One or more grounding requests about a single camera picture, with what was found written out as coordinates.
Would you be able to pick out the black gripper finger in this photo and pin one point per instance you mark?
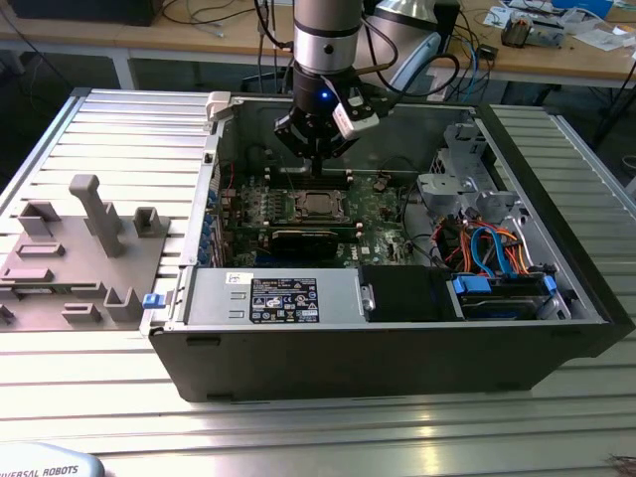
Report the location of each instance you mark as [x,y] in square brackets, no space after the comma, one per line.
[338,146]
[298,134]

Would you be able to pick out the thin metal locking lever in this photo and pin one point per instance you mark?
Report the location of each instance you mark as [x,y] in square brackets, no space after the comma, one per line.
[291,181]

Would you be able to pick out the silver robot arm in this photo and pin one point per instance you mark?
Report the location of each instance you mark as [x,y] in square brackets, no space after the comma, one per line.
[325,30]

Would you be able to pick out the CPU socket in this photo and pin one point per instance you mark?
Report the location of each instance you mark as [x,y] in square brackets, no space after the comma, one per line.
[296,214]

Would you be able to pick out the green motherboard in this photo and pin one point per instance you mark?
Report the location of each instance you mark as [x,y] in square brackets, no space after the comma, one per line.
[382,218]

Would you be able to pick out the pale grey case latch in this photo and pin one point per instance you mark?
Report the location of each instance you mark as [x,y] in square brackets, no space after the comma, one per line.
[218,104]

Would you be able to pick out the black graphics card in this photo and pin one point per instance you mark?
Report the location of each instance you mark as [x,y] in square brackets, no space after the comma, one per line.
[303,243]

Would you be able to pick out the grey metal drive cage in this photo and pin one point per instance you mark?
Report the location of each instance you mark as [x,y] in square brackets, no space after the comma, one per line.
[442,189]

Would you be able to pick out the wooden desk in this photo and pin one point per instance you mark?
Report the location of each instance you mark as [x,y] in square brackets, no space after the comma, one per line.
[199,42]

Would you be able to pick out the black plastic shroud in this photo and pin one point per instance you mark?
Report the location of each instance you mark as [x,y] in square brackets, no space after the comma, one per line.
[402,293]

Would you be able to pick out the small black device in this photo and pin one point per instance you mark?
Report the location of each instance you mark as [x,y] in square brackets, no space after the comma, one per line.
[488,51]

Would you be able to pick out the grey power supply unit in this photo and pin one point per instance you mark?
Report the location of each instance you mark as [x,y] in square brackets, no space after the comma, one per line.
[218,298]

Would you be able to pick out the hard disk in blue carrier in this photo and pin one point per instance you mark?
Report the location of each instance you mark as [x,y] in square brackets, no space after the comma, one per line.
[469,287]

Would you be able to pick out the metal cooler heatsink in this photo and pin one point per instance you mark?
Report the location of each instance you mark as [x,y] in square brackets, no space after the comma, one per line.
[517,32]

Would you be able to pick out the black PC case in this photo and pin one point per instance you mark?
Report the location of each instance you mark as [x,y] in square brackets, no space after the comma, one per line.
[348,363]

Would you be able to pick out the blue plastic latch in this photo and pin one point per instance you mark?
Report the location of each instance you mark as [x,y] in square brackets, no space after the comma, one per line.
[152,300]

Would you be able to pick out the grey electronic device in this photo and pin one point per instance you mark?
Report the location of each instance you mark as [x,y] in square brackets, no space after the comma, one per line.
[546,35]

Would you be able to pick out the black equipment box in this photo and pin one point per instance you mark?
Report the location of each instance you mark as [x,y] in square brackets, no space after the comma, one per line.
[84,12]

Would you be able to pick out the grey plastic parts rack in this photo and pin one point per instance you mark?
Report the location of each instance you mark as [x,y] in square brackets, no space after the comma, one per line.
[74,248]

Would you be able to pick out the blue cardboard box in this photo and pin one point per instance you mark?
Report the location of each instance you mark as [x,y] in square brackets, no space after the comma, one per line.
[581,6]

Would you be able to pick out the pale blue teach pendant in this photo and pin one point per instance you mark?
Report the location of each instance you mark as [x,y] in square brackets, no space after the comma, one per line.
[49,469]

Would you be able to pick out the person's brown haired head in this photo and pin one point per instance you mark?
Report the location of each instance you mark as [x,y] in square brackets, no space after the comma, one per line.
[623,459]

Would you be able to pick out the large white wrist camera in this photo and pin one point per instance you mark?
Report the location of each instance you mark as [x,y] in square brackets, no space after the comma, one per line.
[358,126]

